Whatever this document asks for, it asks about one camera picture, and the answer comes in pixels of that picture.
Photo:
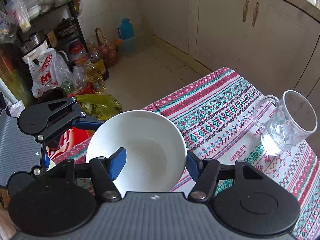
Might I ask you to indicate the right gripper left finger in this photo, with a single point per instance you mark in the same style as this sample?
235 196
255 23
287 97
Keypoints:
116 162

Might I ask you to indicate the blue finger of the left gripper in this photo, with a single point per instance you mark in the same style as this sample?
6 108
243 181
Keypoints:
91 125

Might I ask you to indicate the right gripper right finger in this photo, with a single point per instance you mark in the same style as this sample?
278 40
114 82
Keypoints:
194 165

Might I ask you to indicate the white bowl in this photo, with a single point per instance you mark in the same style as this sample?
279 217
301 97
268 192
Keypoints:
155 150

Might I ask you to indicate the white kitchen cabinets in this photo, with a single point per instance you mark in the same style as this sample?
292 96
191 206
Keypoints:
274 44

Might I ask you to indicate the yellow green plastic bag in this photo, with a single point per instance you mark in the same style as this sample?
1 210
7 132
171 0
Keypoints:
103 107

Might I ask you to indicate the cooking oil bottle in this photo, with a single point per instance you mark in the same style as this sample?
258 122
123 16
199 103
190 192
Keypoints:
95 78

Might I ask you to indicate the patterned red green tablecloth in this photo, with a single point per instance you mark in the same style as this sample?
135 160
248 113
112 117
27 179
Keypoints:
214 115

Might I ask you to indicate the white red plastic bag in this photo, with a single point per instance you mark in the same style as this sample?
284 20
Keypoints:
51 72

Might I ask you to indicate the wicker basket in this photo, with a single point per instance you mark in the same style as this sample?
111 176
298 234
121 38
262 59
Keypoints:
109 54

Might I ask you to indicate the blue thermos jug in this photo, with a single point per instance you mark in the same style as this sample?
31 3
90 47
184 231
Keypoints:
125 31

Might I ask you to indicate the clear glass mug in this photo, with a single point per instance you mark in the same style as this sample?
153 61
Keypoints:
293 120

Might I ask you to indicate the black shelf rack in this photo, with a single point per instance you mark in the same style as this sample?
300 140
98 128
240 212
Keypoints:
16 80

